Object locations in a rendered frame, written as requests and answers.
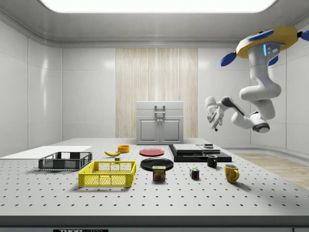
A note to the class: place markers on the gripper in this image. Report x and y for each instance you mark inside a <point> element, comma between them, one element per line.
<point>215,117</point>

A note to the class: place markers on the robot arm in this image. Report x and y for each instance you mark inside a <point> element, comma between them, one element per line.
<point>259,79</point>

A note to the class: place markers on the black stove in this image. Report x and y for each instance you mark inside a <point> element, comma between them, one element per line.
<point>190,150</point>

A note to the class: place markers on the black mug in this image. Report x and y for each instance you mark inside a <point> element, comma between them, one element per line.
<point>211,162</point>

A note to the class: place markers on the yellow mug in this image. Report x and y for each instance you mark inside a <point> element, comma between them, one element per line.
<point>230,174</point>

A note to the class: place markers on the puzzle cube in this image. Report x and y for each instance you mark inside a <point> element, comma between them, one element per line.
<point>194,173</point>

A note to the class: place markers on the white cabinet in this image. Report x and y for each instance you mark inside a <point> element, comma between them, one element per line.
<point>148,130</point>

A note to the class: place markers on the red plate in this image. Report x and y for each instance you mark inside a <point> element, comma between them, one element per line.
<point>151,152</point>

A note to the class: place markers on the flat-sided can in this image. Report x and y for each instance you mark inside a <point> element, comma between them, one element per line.
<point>159,173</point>

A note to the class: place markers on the black plate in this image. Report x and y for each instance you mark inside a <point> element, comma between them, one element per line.
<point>149,163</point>

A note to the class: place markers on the yellow bowl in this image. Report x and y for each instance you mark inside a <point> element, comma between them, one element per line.
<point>123,149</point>

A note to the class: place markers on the banana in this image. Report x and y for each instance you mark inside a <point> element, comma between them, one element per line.
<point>112,154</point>

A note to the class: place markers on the yellow basket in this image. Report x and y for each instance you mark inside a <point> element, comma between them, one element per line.
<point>106,180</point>

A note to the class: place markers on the dark grey basket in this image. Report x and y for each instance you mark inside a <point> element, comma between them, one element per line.
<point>63,166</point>

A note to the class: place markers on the white board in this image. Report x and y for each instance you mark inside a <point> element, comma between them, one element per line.
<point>36,151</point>

